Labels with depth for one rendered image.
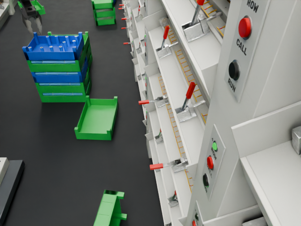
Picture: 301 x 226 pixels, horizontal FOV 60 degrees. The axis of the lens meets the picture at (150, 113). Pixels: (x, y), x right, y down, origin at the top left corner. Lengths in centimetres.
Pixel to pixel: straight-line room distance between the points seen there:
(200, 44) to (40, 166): 120
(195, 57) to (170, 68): 31
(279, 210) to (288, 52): 13
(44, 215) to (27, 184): 21
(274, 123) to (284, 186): 6
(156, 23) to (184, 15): 40
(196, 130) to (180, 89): 14
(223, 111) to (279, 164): 8
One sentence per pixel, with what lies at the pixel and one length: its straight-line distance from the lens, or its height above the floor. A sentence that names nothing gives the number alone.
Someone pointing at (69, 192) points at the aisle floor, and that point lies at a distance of 136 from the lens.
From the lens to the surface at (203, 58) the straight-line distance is 42.
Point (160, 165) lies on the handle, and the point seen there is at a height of 55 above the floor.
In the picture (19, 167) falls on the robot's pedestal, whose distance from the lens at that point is 146.
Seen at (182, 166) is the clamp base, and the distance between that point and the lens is 71.
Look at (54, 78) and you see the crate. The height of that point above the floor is 19.
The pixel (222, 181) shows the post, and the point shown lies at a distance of 35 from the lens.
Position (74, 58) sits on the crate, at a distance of 160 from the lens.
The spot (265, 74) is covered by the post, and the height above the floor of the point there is 100.
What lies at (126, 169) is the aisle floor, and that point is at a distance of 138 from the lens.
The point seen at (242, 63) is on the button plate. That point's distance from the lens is 26.
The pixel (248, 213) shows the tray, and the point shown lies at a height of 77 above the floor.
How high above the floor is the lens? 112
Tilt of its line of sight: 43 degrees down
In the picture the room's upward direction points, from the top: straight up
